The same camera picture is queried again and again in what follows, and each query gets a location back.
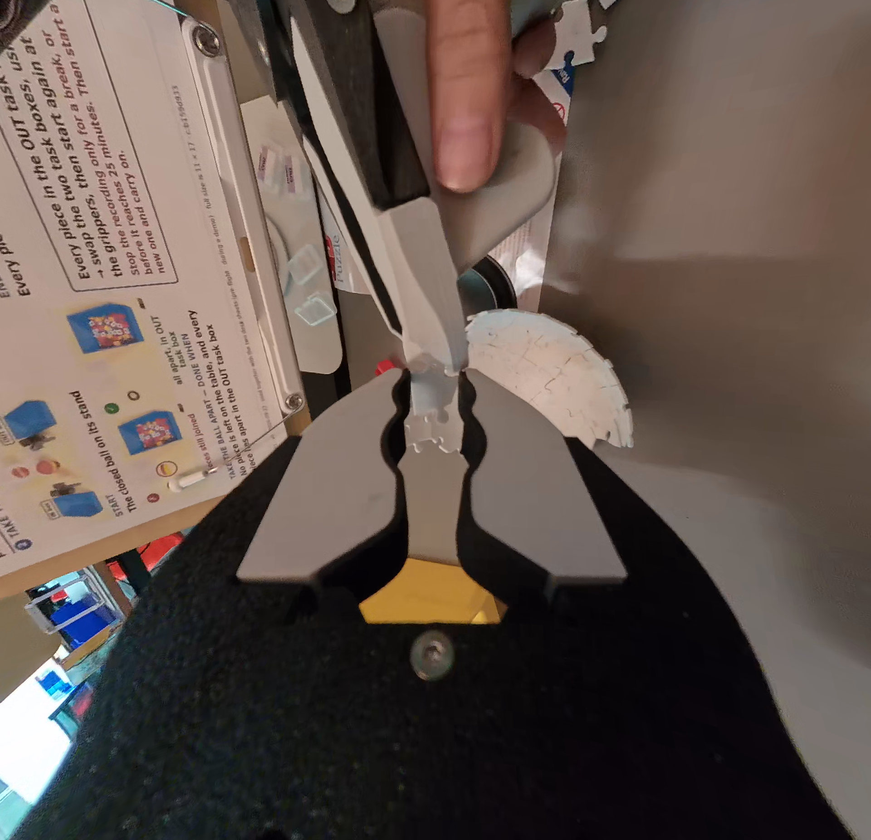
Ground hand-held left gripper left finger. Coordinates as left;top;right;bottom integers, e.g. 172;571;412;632
235;367;412;589

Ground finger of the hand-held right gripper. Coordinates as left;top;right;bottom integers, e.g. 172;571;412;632
377;197;468;374
291;17;416;361

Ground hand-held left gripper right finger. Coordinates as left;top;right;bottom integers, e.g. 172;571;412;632
456;371;628;599

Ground black round ball stand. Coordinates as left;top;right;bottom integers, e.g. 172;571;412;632
456;255;521;310

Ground puzzle piece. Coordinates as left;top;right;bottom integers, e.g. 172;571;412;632
401;353;470;456

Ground partly built white puzzle ball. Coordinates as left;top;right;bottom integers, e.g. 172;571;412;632
465;309;635;449

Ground folded puzzle instruction leaflet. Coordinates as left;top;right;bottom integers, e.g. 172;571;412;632
320;58;576;310

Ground pile of puzzle pieces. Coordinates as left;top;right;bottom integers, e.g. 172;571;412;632
551;0;647;65

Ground person's right hand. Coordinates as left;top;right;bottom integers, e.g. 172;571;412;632
425;0;571;195

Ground yellow plastic bin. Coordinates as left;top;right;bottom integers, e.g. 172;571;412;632
359;557;509;625

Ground printed task instruction sheet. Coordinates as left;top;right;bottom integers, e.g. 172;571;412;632
0;0;303;579

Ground blue storage crate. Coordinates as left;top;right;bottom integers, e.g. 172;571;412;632
48;598;123;647

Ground metal wire clip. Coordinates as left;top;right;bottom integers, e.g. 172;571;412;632
88;0;222;55
169;399;300;495

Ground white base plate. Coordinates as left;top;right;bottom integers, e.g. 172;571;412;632
238;95;344;375

